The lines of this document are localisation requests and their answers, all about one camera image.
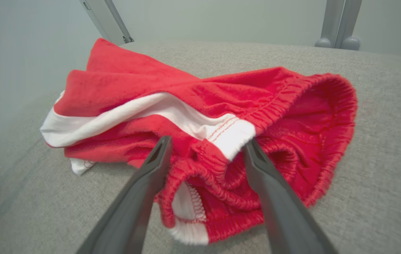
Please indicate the grey post with round feet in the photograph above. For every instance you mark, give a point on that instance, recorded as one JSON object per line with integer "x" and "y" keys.
{"x": 334, "y": 21}

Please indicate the red shorts with white trim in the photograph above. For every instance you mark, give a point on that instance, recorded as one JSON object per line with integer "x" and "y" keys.
{"x": 221, "y": 95}

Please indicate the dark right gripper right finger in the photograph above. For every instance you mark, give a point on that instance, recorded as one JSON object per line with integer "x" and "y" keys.
{"x": 285, "y": 222}

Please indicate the slanted grey metal frame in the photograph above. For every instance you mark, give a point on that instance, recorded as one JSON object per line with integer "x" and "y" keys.
{"x": 107, "y": 21}

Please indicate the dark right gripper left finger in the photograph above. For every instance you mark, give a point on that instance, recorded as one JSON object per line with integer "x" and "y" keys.
{"x": 126, "y": 218}

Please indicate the grey fabric sofa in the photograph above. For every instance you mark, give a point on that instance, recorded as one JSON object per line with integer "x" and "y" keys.
{"x": 380, "y": 176}

